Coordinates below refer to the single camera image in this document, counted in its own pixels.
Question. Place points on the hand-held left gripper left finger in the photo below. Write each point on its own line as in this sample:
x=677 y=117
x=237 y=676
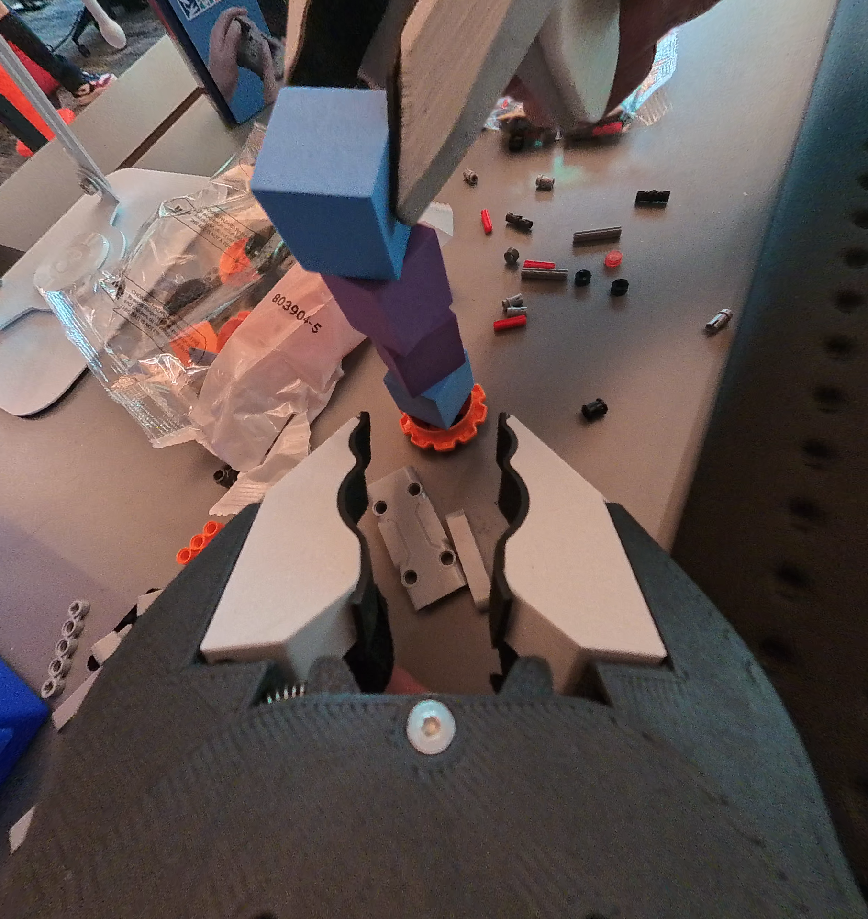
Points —
x=290 y=574

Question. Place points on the white label parts bag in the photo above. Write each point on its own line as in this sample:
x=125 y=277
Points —
x=276 y=373

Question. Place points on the black linked connectors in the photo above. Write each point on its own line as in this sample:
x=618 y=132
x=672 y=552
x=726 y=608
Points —
x=226 y=477

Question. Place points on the blue robot kit box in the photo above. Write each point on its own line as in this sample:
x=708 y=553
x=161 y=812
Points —
x=226 y=57

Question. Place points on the black double connector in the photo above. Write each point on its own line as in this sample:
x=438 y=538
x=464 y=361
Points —
x=653 y=197

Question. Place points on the large clear warning bag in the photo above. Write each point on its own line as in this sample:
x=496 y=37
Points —
x=118 y=323

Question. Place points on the orange traffic cone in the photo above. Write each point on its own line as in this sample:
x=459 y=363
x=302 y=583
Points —
x=3 y=79

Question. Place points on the clear plastic parts bag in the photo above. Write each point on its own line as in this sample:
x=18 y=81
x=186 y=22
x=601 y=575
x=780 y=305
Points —
x=653 y=86

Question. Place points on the black perforated pad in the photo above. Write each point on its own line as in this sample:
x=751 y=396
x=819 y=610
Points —
x=800 y=431

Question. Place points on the blue foam cube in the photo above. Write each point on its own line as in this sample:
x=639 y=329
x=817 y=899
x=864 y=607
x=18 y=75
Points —
x=441 y=398
x=326 y=187

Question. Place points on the orange gear wheel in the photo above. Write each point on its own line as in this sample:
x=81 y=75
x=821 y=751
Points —
x=441 y=434

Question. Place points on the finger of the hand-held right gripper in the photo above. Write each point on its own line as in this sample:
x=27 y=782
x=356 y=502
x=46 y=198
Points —
x=333 y=43
x=463 y=86

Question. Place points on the orange pin connector cluster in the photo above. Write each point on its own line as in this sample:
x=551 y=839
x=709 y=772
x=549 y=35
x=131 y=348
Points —
x=198 y=540

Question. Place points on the white booklet stand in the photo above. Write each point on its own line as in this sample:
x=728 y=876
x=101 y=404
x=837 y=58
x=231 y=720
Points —
x=46 y=344

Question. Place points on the grey axle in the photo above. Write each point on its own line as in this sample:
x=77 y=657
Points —
x=545 y=275
x=597 y=235

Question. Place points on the long blue plastic bin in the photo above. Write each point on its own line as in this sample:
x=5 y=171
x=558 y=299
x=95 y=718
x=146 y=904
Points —
x=3 y=718

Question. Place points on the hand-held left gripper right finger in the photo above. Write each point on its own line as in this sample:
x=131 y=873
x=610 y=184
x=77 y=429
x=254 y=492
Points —
x=585 y=574

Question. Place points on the small black pin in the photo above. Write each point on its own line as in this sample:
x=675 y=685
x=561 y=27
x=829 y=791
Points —
x=520 y=221

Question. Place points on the flat grey plate with holes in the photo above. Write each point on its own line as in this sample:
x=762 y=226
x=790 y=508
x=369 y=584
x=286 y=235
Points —
x=419 y=538

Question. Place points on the purple foam cube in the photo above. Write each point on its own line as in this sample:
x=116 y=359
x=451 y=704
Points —
x=427 y=359
x=398 y=301

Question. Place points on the short grey beam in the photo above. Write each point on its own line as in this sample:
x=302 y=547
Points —
x=470 y=560

